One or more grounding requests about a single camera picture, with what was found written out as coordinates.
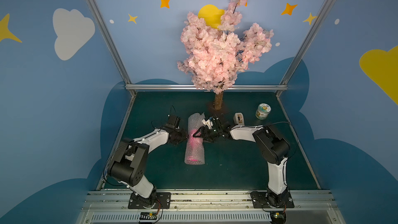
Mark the clear bubble wrap sheet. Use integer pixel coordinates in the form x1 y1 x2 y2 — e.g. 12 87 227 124
184 113 205 165

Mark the pink plastic wine glass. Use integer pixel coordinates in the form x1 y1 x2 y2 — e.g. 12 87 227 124
184 130 205 166

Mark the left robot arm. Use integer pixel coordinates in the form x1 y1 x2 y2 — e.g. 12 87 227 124
104 115 188 200

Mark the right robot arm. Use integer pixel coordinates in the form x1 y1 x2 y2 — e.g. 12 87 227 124
190 117 290 196

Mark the white tape dispenser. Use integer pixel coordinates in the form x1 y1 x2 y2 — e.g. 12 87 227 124
233 113 245 125

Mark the pink cherry blossom tree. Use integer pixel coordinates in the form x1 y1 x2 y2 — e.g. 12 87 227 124
177 0 274 111

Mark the green circuit board left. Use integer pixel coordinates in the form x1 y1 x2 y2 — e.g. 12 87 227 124
139 212 159 223

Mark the circuit board right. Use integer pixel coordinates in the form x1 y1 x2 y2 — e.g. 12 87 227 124
270 212 287 224

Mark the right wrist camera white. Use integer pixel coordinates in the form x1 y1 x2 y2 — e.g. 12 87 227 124
202 118 214 130

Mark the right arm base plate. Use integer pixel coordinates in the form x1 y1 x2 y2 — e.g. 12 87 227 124
250 189 295 208

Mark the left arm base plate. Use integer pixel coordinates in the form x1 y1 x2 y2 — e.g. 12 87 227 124
127 192 171 209

